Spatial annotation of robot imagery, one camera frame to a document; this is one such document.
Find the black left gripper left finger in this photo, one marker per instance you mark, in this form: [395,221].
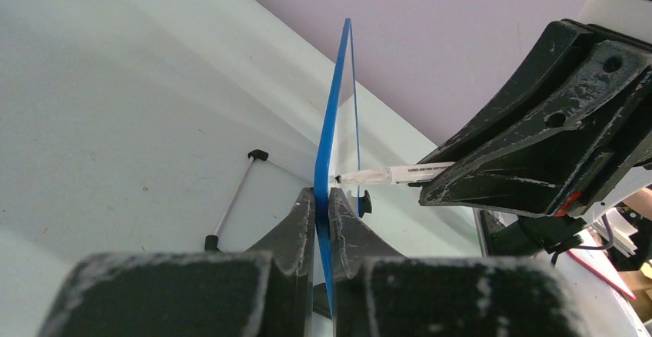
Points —
[265,290]

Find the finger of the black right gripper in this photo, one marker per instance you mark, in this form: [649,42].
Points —
[558,52]
[583,142]

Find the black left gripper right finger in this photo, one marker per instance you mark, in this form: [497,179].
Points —
[377,291]

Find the black whiteboard marker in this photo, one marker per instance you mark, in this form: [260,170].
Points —
[399,174]

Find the blue-framed whiteboard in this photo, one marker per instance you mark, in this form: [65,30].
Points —
[339,148]

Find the whiteboard rear support rod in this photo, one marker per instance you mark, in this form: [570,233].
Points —
[211,242]

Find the black whiteboard stand foot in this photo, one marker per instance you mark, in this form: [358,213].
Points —
[364,204]

